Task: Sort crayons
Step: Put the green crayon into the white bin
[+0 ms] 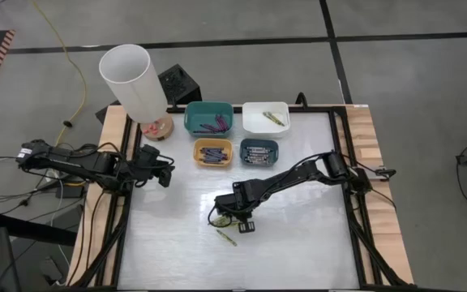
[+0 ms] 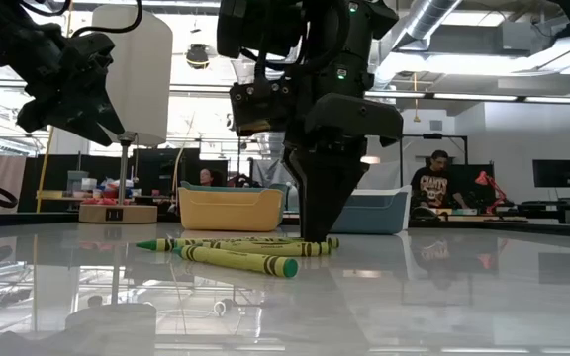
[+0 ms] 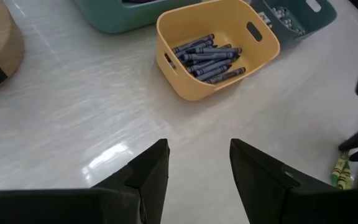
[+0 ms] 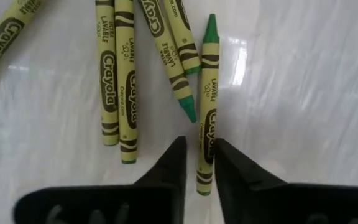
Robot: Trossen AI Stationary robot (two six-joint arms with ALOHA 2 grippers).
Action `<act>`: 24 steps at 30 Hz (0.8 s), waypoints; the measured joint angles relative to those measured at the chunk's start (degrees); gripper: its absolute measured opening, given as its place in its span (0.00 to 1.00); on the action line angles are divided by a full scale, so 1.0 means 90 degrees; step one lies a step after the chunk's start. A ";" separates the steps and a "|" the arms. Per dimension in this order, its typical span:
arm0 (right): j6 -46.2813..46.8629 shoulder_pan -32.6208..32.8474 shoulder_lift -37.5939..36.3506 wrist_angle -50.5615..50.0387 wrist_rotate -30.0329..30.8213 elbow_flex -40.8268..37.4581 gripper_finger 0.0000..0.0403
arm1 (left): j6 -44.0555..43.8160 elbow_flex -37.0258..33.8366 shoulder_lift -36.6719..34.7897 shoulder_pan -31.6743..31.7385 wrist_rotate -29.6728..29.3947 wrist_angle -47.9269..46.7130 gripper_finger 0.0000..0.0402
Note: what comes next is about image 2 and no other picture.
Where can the white shade wooden base lamp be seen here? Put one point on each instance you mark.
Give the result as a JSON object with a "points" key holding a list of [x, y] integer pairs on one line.
{"points": [[141, 74]]}

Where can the yellow-green crayon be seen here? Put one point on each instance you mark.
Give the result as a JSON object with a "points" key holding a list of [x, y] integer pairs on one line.
{"points": [[275, 248], [176, 244], [238, 260], [265, 239]]}

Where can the blue-grey plastic bin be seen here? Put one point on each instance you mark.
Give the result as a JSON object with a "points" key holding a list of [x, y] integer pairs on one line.
{"points": [[374, 215]]}

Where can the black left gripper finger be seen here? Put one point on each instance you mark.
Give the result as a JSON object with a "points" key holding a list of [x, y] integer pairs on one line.
{"points": [[104, 116], [67, 121]]}

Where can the red desk lamp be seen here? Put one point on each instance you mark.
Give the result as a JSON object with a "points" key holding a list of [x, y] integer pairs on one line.
{"points": [[493, 185]]}

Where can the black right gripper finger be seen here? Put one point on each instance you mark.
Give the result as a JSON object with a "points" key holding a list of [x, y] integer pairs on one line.
{"points": [[310, 198], [339, 188]]}

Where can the long ceiling light strip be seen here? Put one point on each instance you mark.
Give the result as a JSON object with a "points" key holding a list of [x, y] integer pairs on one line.
{"points": [[463, 96]]}

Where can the black partition panels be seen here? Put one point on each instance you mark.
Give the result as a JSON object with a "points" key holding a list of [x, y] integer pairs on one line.
{"points": [[47, 173]]}

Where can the black ceiling camera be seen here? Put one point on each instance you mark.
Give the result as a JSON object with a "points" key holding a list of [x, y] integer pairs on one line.
{"points": [[197, 55]]}

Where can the silver ventilation duct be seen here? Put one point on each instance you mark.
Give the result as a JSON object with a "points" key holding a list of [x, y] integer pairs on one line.
{"points": [[428, 20], [271, 141]]}

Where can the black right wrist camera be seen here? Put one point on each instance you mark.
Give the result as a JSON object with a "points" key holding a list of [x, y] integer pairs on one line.
{"points": [[260, 106]]}

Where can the black computer monitor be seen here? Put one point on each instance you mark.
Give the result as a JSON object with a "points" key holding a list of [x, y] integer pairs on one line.
{"points": [[554, 173]]}

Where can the cluttered workbench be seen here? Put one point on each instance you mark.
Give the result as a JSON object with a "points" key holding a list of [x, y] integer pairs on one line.
{"points": [[74, 180]]}

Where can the black rig frame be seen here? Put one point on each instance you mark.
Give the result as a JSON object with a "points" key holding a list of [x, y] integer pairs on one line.
{"points": [[433, 136]]}

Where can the black aluminium table frame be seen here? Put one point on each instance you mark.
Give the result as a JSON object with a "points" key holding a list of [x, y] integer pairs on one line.
{"points": [[537, 228]]}

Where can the yellow-orange plastic bin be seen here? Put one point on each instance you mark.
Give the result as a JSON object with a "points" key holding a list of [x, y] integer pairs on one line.
{"points": [[230, 210]]}

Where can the person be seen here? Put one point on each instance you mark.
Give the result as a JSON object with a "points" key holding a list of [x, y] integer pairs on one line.
{"points": [[208, 177], [436, 185]]}

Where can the teal plastic bin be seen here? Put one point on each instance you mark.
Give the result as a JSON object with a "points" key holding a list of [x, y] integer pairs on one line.
{"points": [[285, 198]]}

